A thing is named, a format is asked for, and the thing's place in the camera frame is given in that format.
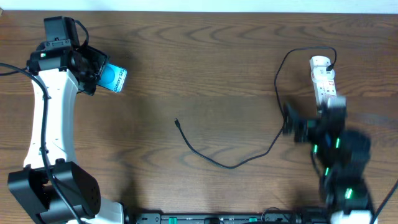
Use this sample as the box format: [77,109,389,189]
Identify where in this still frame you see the Galaxy S25 smartphone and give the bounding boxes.
[97,63,127,93]

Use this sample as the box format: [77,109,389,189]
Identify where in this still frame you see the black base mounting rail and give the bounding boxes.
[125,210,330,224]

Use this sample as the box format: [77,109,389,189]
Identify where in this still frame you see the white power strip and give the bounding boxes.
[310,55,336,108]

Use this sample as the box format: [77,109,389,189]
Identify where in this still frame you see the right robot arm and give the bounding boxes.
[282,104,377,223]

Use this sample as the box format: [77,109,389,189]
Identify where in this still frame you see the black USB charging cable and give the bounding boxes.
[174,46,338,170]

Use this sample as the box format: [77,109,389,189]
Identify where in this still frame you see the white USB charger plug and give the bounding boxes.
[311,66,335,83]

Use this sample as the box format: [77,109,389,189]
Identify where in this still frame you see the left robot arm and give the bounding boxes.
[7,16,130,223]

